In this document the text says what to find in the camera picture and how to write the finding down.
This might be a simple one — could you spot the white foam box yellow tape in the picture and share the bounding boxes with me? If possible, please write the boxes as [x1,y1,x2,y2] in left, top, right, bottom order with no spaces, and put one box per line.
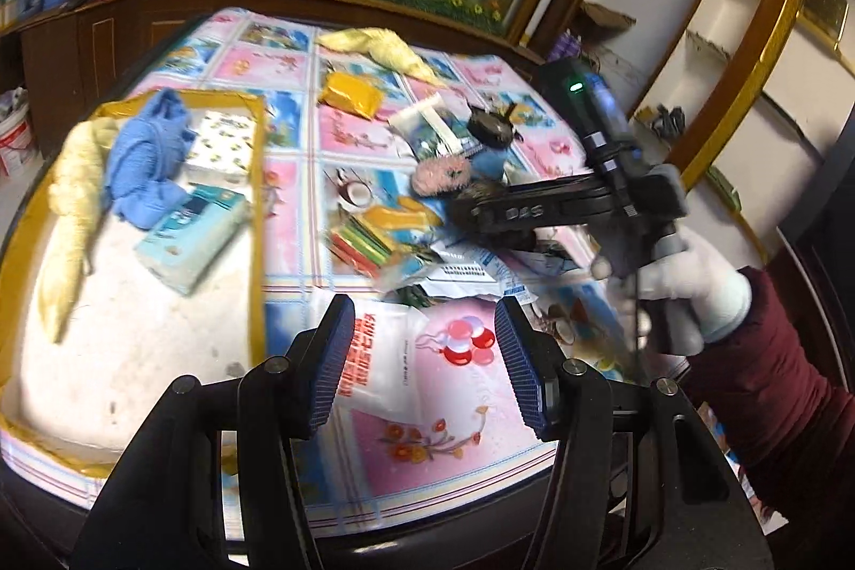
[0,88,268,471]

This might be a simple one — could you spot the person's right hand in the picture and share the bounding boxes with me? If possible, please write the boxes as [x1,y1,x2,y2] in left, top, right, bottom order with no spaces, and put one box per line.
[591,226,753,345]

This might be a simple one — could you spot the large blue towel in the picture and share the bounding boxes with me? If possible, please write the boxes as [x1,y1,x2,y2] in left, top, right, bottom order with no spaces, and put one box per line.
[105,90,198,230]

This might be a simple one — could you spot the colourful crayon pack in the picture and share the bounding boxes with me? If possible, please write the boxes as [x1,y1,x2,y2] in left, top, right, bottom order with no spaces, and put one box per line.
[326,209,395,277]

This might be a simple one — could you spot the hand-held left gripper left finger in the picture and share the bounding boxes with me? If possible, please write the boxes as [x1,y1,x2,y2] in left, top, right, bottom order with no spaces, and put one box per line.
[70,295,356,570]

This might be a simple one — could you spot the yellow sponge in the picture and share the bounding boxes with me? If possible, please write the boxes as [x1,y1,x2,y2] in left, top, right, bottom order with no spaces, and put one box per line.
[370,196,442,230]

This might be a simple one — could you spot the printed pink blue tablecloth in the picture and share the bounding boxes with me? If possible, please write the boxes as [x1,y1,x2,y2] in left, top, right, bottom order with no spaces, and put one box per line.
[3,5,789,534]

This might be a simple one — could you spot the long pale yellow towel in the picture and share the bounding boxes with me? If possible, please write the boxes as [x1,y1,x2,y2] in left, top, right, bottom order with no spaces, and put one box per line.
[36,117,125,344]

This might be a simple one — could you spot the light blue tissue pack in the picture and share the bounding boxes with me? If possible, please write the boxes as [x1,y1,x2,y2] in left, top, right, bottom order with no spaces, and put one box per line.
[134,186,251,297]

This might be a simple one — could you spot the crumpled pale yellow towel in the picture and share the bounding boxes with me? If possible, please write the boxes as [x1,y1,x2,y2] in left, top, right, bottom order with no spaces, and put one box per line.
[314,28,445,87]

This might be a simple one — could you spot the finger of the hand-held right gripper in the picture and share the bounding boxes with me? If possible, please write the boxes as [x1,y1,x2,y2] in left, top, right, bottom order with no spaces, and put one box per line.
[446,188,501,240]

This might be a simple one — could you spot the white printed tissue pack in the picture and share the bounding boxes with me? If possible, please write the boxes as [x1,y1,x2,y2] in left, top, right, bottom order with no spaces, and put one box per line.
[183,109,258,190]

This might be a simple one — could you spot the black electric motor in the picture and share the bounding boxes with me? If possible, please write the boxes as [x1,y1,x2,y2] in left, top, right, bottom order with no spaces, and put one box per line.
[465,103,520,150]

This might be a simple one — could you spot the white plastic bucket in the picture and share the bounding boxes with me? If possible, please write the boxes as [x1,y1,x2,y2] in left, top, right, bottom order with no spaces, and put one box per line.
[0,96,37,180]

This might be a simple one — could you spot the person's right forearm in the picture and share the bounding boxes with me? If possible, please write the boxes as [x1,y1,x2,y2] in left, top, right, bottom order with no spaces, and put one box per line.
[681,266,855,537]

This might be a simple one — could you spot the clear plastic packet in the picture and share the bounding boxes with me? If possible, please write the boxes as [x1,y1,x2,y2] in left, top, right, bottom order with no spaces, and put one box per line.
[389,92,482,160]

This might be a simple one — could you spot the orange plastic packet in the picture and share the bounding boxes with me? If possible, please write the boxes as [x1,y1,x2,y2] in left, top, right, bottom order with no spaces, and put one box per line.
[317,71,387,122]

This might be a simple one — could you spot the white red-print wipes packet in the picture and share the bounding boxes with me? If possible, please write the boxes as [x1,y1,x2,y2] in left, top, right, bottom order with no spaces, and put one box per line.
[330,299,429,417]

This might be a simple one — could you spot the pink round scrubber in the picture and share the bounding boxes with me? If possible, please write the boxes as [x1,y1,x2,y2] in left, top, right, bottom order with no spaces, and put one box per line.
[410,156,472,198]

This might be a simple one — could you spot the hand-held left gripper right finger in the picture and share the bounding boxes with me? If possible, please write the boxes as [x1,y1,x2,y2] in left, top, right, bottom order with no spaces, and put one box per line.
[493,296,776,570]

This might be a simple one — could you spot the white label plastic bag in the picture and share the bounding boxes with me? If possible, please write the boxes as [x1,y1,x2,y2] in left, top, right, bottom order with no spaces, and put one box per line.
[401,239,535,304]

